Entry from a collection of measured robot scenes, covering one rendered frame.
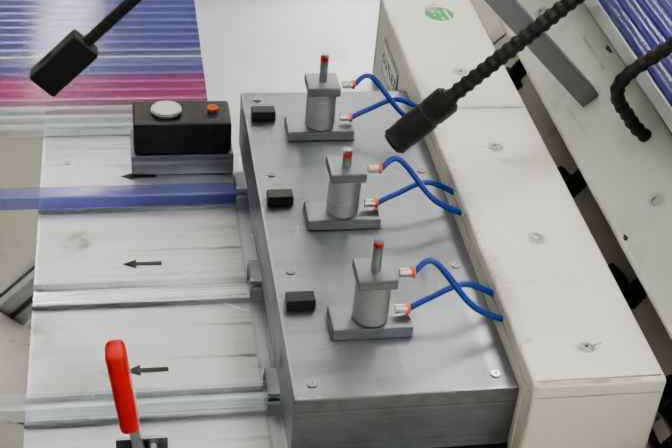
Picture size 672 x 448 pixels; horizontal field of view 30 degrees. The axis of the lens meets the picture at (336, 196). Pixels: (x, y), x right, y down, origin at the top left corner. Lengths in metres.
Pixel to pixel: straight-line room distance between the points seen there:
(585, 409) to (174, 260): 0.33
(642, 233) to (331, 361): 0.22
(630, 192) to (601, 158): 0.05
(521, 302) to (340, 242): 0.13
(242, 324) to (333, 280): 0.09
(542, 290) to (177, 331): 0.25
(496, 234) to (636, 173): 0.11
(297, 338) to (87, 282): 0.19
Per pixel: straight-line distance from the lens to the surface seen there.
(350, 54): 1.18
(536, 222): 0.85
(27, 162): 2.32
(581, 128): 0.93
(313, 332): 0.77
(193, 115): 0.99
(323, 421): 0.74
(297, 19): 1.23
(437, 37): 1.05
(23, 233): 2.41
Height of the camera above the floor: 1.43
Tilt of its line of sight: 17 degrees down
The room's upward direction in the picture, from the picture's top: 52 degrees clockwise
